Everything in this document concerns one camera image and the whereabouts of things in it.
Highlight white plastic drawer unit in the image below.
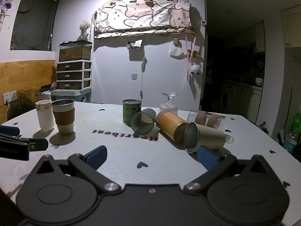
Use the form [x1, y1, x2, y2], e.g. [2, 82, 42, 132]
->
[56, 60, 93, 90]

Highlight white plush sheep toy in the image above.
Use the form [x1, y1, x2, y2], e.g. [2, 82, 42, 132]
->
[191, 63, 202, 76]

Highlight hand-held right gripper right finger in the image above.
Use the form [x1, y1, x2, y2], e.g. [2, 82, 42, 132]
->
[183, 146, 275, 194]

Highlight pink hanging ribbons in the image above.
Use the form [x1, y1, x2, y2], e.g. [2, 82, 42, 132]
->
[185, 33, 197, 81]

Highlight white wall socket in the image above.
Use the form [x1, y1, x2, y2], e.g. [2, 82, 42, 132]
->
[3, 90, 17, 105]

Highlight clear wine glass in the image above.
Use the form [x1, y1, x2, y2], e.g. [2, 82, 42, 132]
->
[159, 92, 179, 116]

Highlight purple plush toy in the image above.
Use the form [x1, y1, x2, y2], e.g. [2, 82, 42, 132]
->
[0, 0, 13, 15]

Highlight washing machine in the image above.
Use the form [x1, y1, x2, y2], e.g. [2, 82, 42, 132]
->
[220, 83, 237, 114]

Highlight dried flower vase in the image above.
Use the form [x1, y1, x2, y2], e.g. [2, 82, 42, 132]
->
[76, 20, 91, 41]

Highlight dark mesh cloth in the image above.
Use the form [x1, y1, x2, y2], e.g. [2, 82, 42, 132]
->
[9, 93, 36, 120]

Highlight grey metal cup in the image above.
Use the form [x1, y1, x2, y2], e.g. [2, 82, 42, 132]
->
[130, 108, 157, 135]

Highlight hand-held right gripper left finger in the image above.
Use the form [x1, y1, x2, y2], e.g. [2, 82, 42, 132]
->
[30, 145, 118, 195]

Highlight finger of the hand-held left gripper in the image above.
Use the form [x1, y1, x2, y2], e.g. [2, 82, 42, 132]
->
[0, 133, 49, 151]
[0, 126, 21, 136]

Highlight white paper cup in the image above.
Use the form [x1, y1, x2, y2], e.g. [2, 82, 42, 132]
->
[35, 100, 54, 131]

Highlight glass cup with brown sleeve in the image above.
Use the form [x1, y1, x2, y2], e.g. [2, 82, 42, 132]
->
[187, 109, 208, 126]
[206, 113, 226, 130]

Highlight hanging grey cord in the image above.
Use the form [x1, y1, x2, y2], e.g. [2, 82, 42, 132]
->
[140, 57, 148, 100]

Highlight green cup with brown sleeve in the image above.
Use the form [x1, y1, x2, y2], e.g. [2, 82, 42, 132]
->
[51, 99, 76, 136]

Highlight yellow bamboo cup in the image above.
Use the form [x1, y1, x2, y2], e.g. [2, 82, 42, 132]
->
[155, 110, 190, 143]

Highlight beige metal cup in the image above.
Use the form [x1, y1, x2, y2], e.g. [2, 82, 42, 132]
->
[183, 122, 226, 154]

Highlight white plastic bag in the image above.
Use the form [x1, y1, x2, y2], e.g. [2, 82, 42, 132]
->
[170, 44, 184, 58]

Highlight printed cartoon cloth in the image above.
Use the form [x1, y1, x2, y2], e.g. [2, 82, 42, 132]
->
[94, 0, 196, 39]

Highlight plastic water bottle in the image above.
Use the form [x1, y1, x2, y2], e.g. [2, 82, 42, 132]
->
[283, 129, 298, 154]

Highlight green tin can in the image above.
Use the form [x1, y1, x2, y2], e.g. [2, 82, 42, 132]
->
[122, 99, 142, 126]

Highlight green plastic bag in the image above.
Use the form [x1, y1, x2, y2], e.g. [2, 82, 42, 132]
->
[290, 112, 301, 133]

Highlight glass fish tank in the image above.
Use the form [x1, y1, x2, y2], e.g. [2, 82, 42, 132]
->
[59, 40, 93, 62]

